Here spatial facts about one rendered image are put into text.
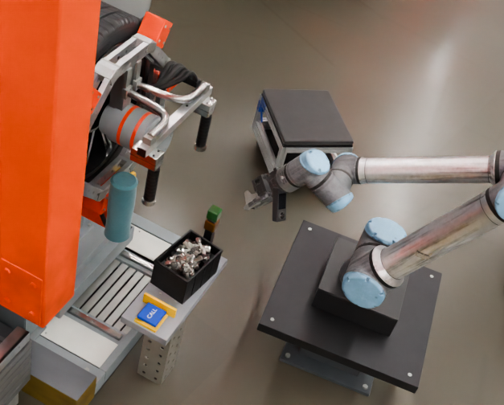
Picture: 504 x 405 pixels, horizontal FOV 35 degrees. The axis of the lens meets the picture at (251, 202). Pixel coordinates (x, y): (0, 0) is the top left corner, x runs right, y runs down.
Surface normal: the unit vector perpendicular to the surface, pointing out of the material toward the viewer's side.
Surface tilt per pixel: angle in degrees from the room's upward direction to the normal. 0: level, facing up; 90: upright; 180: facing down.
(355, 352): 0
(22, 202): 90
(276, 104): 0
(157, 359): 90
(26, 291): 90
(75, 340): 0
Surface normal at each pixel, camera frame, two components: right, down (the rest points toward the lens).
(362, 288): -0.40, 0.60
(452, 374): 0.21, -0.71
